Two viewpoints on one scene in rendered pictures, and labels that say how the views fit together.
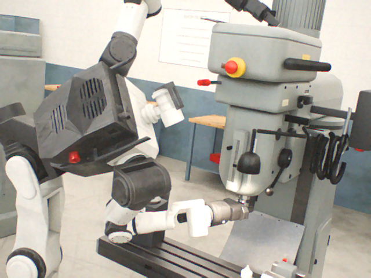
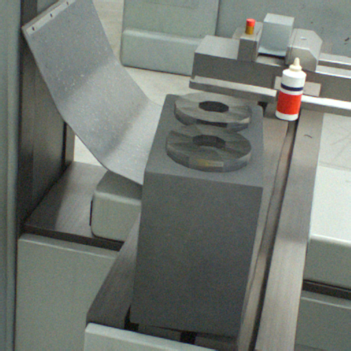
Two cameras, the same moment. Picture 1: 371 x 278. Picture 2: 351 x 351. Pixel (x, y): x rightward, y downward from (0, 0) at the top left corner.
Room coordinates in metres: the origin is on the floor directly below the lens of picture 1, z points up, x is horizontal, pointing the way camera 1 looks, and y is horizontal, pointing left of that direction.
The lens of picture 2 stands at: (2.08, 0.92, 1.49)
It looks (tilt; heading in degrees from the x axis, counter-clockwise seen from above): 27 degrees down; 248
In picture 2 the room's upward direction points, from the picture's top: 7 degrees clockwise
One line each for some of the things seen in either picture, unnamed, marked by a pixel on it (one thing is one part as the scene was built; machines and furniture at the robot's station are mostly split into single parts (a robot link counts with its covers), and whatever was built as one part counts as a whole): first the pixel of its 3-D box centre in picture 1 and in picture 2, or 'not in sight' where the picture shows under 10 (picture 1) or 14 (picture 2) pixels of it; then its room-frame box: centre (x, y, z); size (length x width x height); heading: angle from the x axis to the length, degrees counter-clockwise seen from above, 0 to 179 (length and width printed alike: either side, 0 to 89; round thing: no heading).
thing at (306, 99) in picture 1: (302, 101); not in sight; (1.46, -0.39, 1.66); 0.12 x 0.04 x 0.04; 149
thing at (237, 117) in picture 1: (251, 149); not in sight; (1.47, -0.24, 1.47); 0.21 x 0.19 x 0.32; 59
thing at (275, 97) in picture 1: (265, 91); not in sight; (1.51, -0.26, 1.68); 0.34 x 0.24 x 0.10; 149
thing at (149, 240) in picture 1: (139, 216); (201, 202); (1.74, 0.17, 1.04); 0.22 x 0.12 x 0.20; 66
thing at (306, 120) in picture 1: (296, 122); not in sight; (1.42, -0.37, 1.60); 0.08 x 0.02 x 0.04; 59
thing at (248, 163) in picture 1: (249, 161); not in sight; (1.24, -0.20, 1.48); 0.07 x 0.07 x 0.06
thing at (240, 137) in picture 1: (237, 160); not in sight; (1.38, -0.18, 1.45); 0.04 x 0.04 x 0.21; 59
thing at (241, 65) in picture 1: (235, 67); not in sight; (1.27, -0.12, 1.76); 0.06 x 0.02 x 0.06; 59
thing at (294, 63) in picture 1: (309, 65); not in sight; (1.43, -0.38, 1.79); 0.45 x 0.04 x 0.04; 149
